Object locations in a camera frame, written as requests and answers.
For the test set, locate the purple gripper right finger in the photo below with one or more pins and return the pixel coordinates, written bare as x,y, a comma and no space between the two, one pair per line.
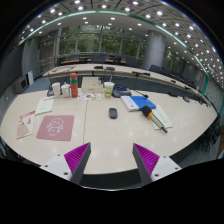
151,166

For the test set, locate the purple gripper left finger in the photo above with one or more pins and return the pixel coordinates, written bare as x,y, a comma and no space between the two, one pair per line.
69,166

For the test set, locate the pink mouse pad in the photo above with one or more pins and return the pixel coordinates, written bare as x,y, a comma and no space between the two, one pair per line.
56,128

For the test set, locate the black computer mouse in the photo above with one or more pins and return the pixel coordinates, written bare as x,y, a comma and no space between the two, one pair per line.
113,113

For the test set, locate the white green notebook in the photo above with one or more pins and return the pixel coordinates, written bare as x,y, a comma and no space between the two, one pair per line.
161,115

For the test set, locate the red and beige booklet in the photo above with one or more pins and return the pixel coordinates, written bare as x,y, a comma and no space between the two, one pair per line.
25,124

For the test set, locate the white paper sheet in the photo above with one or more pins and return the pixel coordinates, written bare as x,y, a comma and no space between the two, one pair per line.
45,105

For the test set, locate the blue folder book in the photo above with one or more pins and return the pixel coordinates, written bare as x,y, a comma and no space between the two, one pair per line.
136,103

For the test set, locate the colourful sticker sheet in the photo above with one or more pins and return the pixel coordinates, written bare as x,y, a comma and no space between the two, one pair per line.
89,96

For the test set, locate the white mug with lid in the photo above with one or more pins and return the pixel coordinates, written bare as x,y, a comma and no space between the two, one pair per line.
65,88

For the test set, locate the white paper cup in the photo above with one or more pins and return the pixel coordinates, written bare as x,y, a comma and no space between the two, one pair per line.
56,89

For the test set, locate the black desk telephone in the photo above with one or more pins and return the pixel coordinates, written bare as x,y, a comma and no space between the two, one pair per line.
120,91

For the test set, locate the beige cardboard box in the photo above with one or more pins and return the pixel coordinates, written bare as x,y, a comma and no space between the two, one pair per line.
91,85

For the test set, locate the long curved conference desk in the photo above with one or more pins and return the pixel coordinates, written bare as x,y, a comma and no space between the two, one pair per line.
102,69

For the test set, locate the green white drink cup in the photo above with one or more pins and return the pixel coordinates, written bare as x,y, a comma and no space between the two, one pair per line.
108,89

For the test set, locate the red green thermos bottle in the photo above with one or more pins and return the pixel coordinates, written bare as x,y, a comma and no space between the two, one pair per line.
74,85

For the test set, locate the grey round pillar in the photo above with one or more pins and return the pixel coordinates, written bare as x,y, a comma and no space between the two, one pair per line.
155,48

